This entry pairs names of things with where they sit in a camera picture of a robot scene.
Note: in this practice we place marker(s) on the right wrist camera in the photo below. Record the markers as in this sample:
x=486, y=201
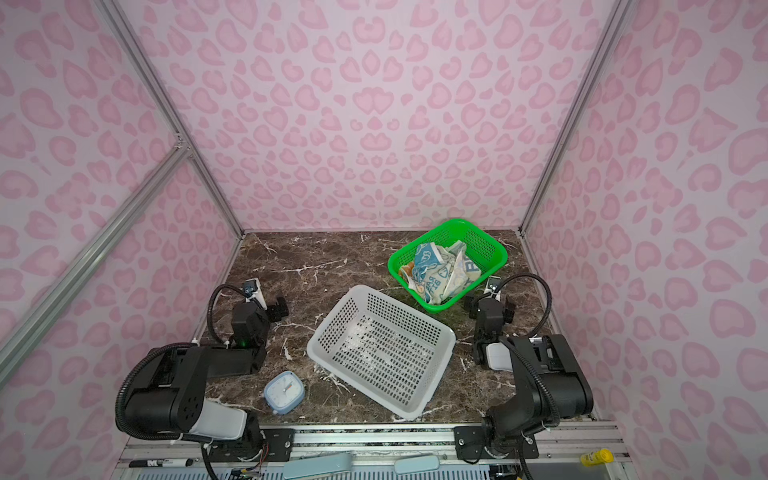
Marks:
x=492, y=286

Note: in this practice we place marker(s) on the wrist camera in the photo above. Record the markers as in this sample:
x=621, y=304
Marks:
x=492, y=286
x=253, y=292

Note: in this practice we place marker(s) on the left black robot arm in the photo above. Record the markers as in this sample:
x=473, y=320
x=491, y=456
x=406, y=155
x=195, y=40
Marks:
x=164, y=395

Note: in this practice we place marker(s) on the light blue pedal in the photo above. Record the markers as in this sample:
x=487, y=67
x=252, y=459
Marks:
x=319, y=466
x=416, y=464

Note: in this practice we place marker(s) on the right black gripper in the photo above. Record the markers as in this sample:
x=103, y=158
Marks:
x=489, y=306

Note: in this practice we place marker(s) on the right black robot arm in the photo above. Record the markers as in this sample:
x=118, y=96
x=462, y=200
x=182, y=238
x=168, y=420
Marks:
x=550, y=385

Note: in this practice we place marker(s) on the right light blue pedal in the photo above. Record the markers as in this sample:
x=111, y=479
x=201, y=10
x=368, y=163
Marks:
x=416, y=464

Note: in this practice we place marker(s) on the small light blue clock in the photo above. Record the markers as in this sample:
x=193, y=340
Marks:
x=284, y=393

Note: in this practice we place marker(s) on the aluminium front rail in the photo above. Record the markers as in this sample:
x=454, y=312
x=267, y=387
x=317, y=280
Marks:
x=377, y=446

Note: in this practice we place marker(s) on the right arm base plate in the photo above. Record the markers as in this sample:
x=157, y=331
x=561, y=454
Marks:
x=475, y=443

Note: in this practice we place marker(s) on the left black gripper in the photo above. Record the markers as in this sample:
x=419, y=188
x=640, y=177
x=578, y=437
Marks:
x=276, y=308

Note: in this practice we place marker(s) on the yellow glue stick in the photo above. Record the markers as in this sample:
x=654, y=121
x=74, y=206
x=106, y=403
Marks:
x=602, y=456

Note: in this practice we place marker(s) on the green plastic basket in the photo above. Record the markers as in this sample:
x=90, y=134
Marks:
x=484, y=250

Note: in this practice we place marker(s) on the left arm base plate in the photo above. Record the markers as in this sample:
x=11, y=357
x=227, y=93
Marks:
x=269, y=445

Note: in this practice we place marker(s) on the left light blue pedal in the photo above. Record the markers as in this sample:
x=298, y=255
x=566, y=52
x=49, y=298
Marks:
x=319, y=466

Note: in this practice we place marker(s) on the black marker pen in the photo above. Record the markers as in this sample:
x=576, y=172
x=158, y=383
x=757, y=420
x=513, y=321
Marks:
x=161, y=463

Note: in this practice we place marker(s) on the white perforated plastic basket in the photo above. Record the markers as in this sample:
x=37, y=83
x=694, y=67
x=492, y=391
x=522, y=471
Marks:
x=387, y=350

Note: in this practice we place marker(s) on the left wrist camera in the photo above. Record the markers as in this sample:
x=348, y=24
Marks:
x=253, y=292

